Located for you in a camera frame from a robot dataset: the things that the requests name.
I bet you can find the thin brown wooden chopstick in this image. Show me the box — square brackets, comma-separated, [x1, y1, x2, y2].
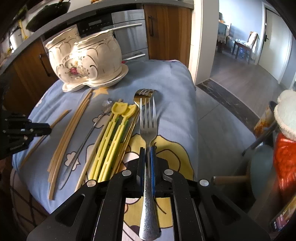
[19, 109, 71, 169]

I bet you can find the grey kitchen countertop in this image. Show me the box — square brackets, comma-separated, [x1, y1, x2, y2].
[1, 0, 194, 74]

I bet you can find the white ceramic double utensil holder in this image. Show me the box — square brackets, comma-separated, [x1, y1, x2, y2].
[45, 27, 128, 92]

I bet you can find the wooden chair with cloth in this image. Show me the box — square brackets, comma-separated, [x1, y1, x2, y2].
[232, 31, 259, 64]

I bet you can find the black wok wooden handle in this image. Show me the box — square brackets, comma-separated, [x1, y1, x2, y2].
[26, 1, 71, 32]

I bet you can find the white stuffed cloth item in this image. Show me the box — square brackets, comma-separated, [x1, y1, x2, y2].
[274, 90, 296, 141]

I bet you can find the stainless steel oven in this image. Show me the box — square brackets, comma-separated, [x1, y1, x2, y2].
[77, 9, 149, 62]

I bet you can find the silver metal fork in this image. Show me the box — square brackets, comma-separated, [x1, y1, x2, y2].
[139, 97, 159, 240]

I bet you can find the white interior door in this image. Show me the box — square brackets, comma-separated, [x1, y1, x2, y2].
[258, 4, 292, 83]

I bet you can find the blue cartoon tablecloth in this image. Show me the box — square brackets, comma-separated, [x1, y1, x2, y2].
[11, 59, 200, 241]

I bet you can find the silver flower-head spoon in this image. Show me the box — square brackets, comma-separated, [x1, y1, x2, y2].
[58, 98, 114, 190]

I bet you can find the beige wooden chopstick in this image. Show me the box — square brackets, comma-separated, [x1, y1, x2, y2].
[47, 88, 93, 183]
[48, 94, 91, 200]

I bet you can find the orange mesh bag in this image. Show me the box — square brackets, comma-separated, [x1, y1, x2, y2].
[273, 132, 296, 203]

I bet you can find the wooden cabinet door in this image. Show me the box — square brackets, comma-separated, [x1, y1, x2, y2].
[144, 4, 192, 67]

